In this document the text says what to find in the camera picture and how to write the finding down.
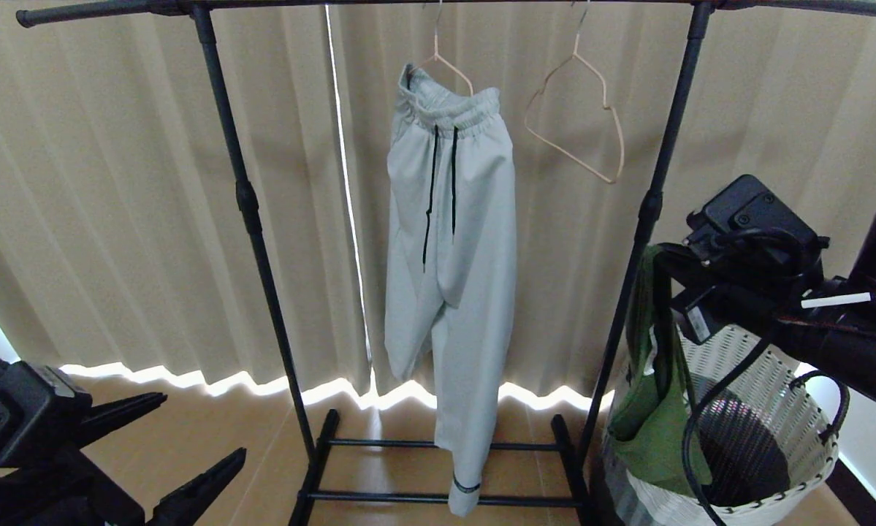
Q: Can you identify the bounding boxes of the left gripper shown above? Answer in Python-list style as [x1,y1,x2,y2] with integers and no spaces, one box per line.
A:
[0,392,247,526]

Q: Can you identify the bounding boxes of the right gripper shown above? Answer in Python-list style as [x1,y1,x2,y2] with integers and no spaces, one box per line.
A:
[657,245,778,346]

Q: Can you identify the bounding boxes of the green garment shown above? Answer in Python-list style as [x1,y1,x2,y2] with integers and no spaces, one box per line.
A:
[607,245,713,499]

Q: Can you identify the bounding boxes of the pink clothes hanger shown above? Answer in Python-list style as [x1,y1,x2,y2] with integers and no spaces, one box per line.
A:
[416,0,475,96]
[524,0,625,185]

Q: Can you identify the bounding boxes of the pale grey shorts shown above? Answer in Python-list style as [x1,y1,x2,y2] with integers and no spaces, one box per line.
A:
[384,64,517,518]

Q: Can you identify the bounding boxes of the white laundry basket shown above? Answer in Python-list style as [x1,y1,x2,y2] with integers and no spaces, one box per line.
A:
[602,321,851,526]

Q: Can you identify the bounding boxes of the black clothes rack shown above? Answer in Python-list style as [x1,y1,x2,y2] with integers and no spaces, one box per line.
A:
[15,0,876,526]

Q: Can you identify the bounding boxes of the beige curtain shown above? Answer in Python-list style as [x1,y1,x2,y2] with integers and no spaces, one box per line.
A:
[0,0,876,413]

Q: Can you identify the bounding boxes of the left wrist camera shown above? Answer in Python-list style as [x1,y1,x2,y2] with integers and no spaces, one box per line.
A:
[0,358,93,470]

